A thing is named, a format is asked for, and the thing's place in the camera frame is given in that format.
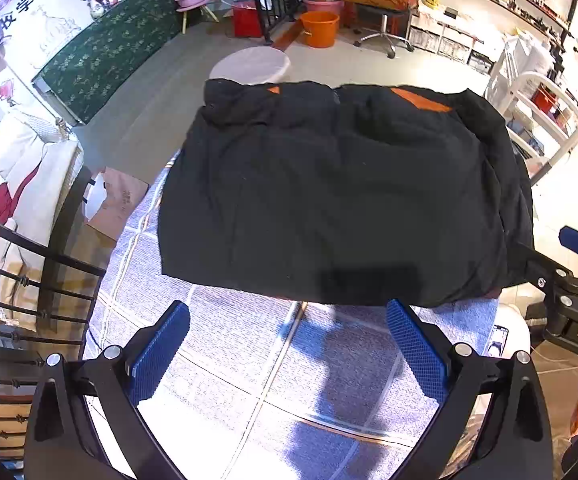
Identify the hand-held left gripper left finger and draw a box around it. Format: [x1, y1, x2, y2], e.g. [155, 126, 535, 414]
[23, 300, 192, 480]

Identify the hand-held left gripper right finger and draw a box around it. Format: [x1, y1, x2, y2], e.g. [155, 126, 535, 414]
[385, 299, 555, 480]

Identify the black jacket with orange patches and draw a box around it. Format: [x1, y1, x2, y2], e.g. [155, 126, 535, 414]
[158, 79, 537, 308]

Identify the white plastic stool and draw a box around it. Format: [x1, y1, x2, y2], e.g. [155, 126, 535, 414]
[489, 304, 536, 357]

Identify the blue white plaid blanket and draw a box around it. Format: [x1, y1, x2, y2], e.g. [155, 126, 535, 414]
[81, 150, 500, 480]

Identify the white shelf unit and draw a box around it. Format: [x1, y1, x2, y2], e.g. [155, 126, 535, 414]
[484, 35, 578, 181]

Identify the brown cardboard box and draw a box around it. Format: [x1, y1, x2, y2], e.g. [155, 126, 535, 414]
[86, 167, 150, 241]

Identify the black metal chair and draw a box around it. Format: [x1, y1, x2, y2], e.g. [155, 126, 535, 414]
[0, 165, 107, 461]

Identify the red cloth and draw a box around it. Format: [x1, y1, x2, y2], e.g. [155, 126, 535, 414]
[0, 167, 37, 261]

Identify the white quilt pile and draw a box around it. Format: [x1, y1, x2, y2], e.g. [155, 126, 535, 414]
[0, 110, 84, 331]

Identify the swivel stool with chrome base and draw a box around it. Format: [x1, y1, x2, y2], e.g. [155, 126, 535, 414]
[353, 5, 415, 59]

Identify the round white stool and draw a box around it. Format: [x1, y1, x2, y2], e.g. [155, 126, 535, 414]
[209, 46, 292, 86]

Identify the orange bucket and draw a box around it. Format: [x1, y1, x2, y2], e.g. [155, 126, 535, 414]
[300, 11, 341, 49]

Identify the red bucket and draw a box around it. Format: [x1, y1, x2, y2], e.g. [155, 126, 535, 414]
[231, 0, 265, 38]

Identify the pink bucket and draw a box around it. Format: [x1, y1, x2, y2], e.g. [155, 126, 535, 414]
[305, 0, 345, 16]

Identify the wooden plank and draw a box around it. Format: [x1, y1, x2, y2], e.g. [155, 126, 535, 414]
[271, 17, 315, 56]

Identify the pink stool with yellow legs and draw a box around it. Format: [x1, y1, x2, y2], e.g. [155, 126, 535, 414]
[176, 0, 220, 35]

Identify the wall poster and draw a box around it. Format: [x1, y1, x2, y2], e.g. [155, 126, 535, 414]
[0, 0, 100, 81]

